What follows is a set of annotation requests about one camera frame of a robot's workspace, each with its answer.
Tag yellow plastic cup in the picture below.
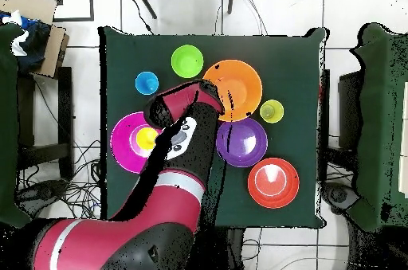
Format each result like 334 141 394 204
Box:
135 127 159 151

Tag purple plastic bowl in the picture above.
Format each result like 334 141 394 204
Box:
215 117 269 169

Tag large orange plastic bowl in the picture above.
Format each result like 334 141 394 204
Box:
202 58 264 123

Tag pale yellow-green plastic cup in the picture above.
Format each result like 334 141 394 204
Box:
258 99 285 124

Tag small green plastic bowl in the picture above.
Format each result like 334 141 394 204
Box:
171 44 205 79

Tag blue plastic cup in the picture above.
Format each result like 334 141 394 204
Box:
134 71 160 96

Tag large pink plastic bowl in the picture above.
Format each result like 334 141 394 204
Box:
109 111 164 175

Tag red plastic bowl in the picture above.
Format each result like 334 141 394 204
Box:
247 157 300 209

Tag dark green table cloth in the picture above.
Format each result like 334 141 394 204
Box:
98 25 329 229

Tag black wooden stool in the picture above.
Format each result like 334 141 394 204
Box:
17 65 74 182

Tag green cloth covered table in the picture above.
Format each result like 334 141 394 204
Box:
348 22 408 233
0 22 33 229

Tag blue and white clothes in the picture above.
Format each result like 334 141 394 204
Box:
0 9 52 73

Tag brown cardboard box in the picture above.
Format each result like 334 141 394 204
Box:
0 0 70 79

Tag tangle of floor cables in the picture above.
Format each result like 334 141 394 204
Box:
15 139 106 220

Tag black cable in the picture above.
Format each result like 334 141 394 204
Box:
125 0 155 34

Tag black metal frame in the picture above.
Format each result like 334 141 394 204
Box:
46 0 96 23

